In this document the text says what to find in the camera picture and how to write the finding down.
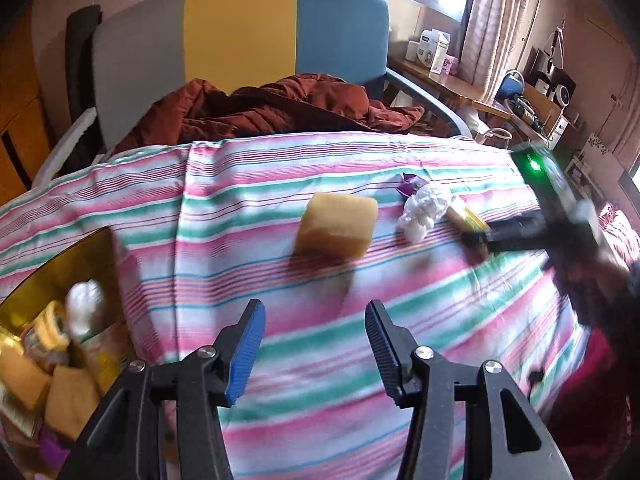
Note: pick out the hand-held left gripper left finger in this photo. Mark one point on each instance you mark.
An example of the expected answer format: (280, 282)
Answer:
(245, 355)

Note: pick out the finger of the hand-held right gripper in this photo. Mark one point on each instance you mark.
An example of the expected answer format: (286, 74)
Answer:
(510, 246)
(520, 225)

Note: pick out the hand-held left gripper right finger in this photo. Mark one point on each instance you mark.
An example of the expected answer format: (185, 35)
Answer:
(385, 355)

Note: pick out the yellow sponge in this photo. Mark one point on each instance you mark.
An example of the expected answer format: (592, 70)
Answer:
(20, 377)
(70, 400)
(335, 225)

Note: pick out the white cloth bundle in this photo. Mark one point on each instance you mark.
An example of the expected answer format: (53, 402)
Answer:
(85, 307)

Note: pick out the gold box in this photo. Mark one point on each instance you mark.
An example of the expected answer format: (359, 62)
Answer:
(55, 270)

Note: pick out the purple cloth pouch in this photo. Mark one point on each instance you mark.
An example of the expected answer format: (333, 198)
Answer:
(52, 447)

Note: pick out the person's right forearm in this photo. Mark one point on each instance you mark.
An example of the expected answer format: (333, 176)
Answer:
(625, 300)

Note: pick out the patterned cardboard box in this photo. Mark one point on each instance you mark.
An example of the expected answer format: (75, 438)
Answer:
(597, 152)

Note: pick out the pink floral cloth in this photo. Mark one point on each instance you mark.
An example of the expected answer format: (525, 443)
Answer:
(622, 230)

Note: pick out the wooden side shelf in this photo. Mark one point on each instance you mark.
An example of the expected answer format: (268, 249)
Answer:
(542, 105)

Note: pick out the clear plastic bag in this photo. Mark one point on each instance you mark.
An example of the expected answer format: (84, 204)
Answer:
(422, 210)

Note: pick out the striped bed sheet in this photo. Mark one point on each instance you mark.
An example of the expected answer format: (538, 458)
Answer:
(320, 285)

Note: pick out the black speaker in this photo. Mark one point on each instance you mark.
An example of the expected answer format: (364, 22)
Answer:
(560, 87)

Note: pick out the small purple wrapper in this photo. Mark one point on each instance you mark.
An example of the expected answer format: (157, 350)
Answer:
(407, 186)

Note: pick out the blue cup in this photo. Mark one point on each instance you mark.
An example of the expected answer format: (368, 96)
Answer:
(510, 84)

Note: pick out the wooden desk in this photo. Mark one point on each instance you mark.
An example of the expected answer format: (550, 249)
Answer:
(450, 82)

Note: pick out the pink small box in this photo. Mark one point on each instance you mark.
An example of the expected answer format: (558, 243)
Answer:
(451, 64)

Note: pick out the patterned curtain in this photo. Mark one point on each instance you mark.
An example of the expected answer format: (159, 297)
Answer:
(495, 20)

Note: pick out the white carton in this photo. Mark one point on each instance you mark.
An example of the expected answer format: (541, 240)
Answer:
(435, 52)

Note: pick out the red cloth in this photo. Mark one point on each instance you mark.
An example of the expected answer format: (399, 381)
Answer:
(600, 410)

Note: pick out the yellow tape roll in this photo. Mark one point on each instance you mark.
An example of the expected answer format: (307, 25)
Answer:
(47, 332)

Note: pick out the red-brown blanket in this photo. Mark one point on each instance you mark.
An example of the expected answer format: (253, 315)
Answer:
(280, 110)

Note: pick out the grey yellow blue chair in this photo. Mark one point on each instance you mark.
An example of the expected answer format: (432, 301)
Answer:
(235, 35)

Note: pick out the wooden wardrobe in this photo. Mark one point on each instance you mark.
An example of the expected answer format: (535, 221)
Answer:
(25, 110)

